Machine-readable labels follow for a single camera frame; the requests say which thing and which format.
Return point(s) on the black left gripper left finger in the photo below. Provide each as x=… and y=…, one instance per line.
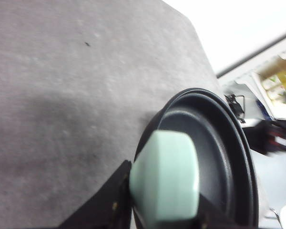
x=109, y=208

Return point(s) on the black pan with mint handle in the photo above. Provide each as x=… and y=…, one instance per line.
x=194, y=145

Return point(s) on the black binder clip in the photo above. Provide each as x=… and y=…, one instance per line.
x=237, y=109

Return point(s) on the cardboard box with papers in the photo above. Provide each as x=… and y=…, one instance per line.
x=268, y=83

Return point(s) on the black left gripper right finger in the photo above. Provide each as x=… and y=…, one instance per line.
x=209, y=216

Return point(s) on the dark red-black box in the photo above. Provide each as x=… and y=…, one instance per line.
x=267, y=136

